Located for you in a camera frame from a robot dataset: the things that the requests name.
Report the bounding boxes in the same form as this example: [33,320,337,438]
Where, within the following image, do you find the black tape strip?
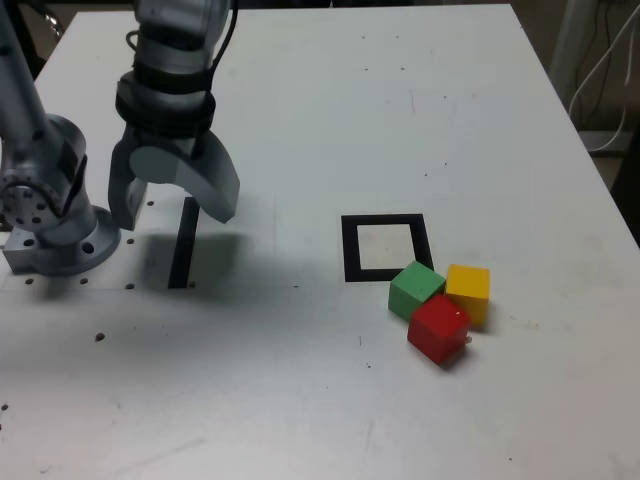
[167,196,200,290]

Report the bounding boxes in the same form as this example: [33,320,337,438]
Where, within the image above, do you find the yellow cube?
[444,263,492,329]

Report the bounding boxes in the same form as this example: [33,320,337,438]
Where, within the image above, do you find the red cube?
[406,293,473,366]

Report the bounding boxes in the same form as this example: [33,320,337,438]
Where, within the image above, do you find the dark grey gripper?
[108,125,242,232]

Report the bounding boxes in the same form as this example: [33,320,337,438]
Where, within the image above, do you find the green cube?
[388,260,447,321]

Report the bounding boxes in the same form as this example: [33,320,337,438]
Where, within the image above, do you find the white cable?
[569,19,640,126]
[597,49,632,151]

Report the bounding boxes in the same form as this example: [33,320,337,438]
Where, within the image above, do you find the white post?
[549,0,592,96]

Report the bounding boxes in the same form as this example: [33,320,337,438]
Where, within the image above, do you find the black tape square outline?
[340,213,435,284]

